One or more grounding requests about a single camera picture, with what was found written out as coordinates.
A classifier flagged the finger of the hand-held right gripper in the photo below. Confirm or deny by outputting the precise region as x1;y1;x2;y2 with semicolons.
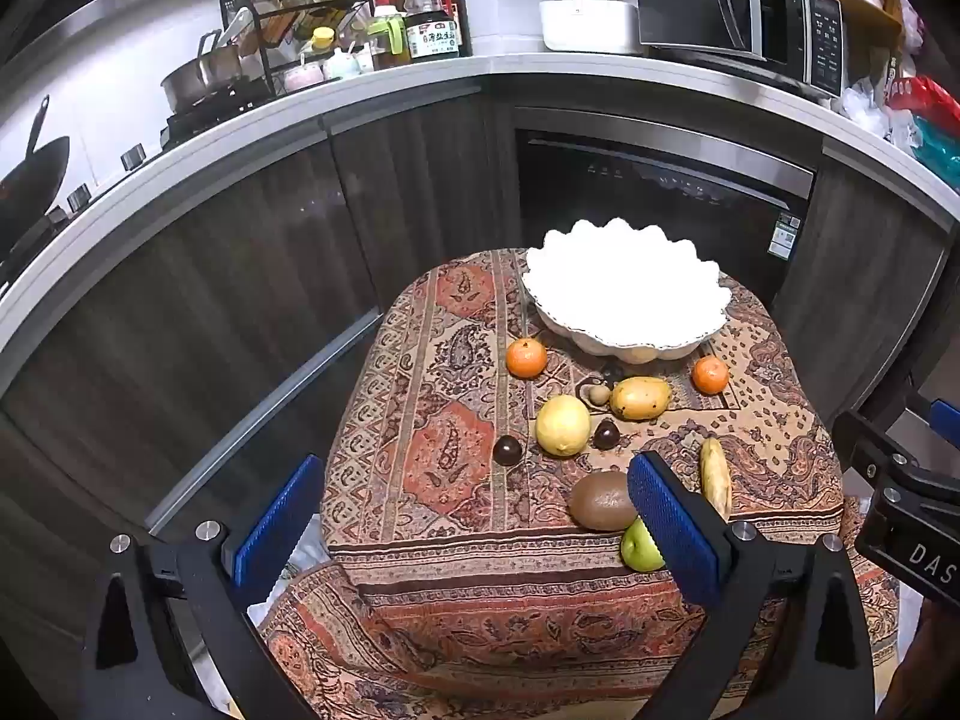
832;409;931;511
904;388;960;440

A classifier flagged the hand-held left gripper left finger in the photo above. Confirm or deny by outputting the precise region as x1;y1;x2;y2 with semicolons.
82;454;325;720

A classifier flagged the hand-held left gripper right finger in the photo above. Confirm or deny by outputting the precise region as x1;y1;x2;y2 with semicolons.
627;451;875;720

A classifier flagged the green apple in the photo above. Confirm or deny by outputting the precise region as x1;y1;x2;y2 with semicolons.
620;516;667;573

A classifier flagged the small yellow banana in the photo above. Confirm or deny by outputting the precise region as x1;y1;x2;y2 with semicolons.
699;437;732;522

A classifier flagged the brown kiwi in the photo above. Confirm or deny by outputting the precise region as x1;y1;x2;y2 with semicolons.
568;471;638;533

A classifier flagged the yellow mango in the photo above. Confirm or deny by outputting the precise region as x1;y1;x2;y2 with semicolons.
609;377;672;422

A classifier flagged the yellow lemon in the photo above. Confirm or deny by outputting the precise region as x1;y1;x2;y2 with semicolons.
535;394;592;458

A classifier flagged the white scalloped bowl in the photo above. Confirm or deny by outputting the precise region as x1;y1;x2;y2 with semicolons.
523;217;732;365

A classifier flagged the orange tangerine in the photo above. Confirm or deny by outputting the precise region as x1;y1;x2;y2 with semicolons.
691;355;731;396
505;337;549;380

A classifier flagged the paisley patterned tablecloth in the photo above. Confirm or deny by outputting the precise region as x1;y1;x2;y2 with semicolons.
255;246;901;720

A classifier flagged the teal plastic bag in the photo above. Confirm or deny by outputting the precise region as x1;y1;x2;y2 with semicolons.
911;116;960;188

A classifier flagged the white plastic bag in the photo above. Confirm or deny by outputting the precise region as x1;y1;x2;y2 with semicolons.
840;79;920;147

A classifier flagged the red plastic bag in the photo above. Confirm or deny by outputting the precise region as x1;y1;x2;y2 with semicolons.
885;75;960;137

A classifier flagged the black oven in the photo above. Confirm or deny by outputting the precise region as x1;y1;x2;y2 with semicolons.
514;109;818;316

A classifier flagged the black gas stove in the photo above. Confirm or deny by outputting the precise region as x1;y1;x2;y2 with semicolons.
0;79;271;286

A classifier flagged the black wok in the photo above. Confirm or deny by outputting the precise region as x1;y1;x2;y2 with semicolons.
0;95;72;241

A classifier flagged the steel cooking pot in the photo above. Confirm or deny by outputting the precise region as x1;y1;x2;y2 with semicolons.
160;30;248;110

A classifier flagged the black silver microwave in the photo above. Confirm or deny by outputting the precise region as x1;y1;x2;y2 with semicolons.
634;0;848;98

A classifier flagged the green lid oil jug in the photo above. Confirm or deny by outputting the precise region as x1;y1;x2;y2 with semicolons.
367;11;412;70

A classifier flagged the dark soy sauce bottle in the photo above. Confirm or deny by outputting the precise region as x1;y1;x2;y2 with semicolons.
405;0;460;61

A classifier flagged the black wire spice rack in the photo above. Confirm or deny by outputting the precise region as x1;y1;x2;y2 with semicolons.
220;0;376;95

